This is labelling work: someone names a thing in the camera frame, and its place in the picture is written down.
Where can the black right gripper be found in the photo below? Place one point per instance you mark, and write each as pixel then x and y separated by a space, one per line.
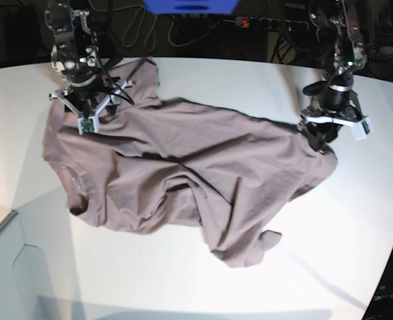
pixel 85 99

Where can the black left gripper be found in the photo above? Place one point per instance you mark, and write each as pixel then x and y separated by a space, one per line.
pixel 336 99

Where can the mauve grey t-shirt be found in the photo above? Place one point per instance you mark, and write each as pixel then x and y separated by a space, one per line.
pixel 176 162

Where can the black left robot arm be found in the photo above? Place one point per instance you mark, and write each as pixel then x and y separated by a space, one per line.
pixel 337 21

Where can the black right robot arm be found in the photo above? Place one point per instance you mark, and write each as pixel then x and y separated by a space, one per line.
pixel 76 58

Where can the blue plastic box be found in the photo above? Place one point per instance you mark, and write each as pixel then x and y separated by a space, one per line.
pixel 176 7

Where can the black power strip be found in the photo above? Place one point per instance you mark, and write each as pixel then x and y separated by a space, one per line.
pixel 270 24

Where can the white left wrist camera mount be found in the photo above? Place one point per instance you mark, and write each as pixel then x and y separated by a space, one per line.
pixel 360 126

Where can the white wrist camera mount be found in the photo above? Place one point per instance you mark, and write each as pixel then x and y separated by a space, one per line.
pixel 89 122
pixel 360 126

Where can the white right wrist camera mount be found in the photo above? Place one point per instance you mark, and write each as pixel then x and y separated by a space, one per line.
pixel 89 122

